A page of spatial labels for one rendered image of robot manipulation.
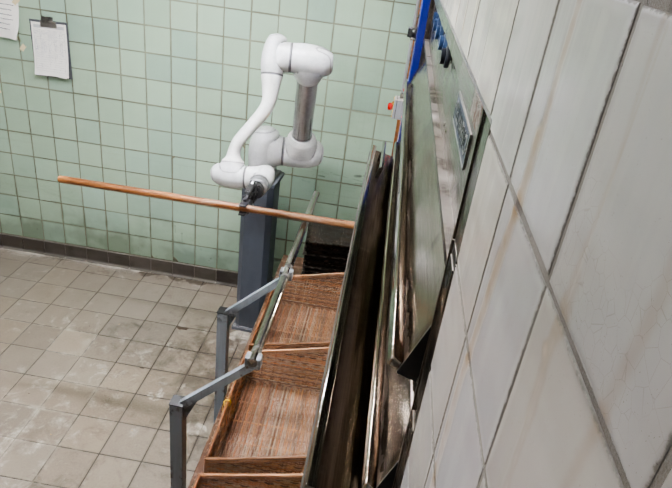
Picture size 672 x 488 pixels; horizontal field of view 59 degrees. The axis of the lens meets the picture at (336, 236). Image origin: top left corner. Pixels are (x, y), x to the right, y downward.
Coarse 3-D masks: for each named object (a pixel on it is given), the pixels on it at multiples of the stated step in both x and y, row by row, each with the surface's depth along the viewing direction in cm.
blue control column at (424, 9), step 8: (424, 0) 234; (424, 8) 235; (424, 16) 236; (424, 24) 238; (424, 32) 239; (416, 40) 241; (416, 48) 242; (416, 56) 244; (416, 64) 245; (408, 80) 252; (400, 128) 258; (400, 136) 260
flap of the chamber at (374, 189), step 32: (384, 160) 248; (384, 192) 219; (384, 224) 195; (352, 288) 156; (352, 320) 143; (352, 352) 133; (352, 384) 124; (352, 416) 116; (352, 448) 109; (320, 480) 101; (352, 480) 103
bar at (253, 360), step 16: (304, 224) 239; (288, 256) 216; (288, 272) 206; (272, 288) 210; (240, 304) 215; (272, 304) 187; (224, 320) 218; (272, 320) 181; (224, 336) 222; (224, 352) 225; (256, 352) 166; (224, 368) 229; (240, 368) 166; (256, 368) 165; (208, 384) 172; (224, 384) 170; (176, 400) 176; (192, 400) 174; (176, 416) 176; (176, 432) 179; (176, 448) 183; (176, 464) 186; (176, 480) 189
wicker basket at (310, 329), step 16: (288, 288) 287; (304, 288) 285; (320, 288) 284; (336, 288) 283; (288, 304) 291; (304, 304) 290; (320, 304) 289; (336, 304) 288; (288, 320) 278; (304, 320) 280; (320, 320) 282; (256, 336) 248; (272, 336) 267; (288, 336) 267; (320, 336) 270; (320, 352) 260
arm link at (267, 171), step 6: (246, 168) 268; (252, 168) 268; (258, 168) 268; (264, 168) 269; (270, 168) 272; (246, 174) 267; (252, 174) 266; (258, 174) 264; (264, 174) 265; (270, 174) 268; (246, 180) 267; (270, 180) 267; (246, 186) 269; (270, 186) 268
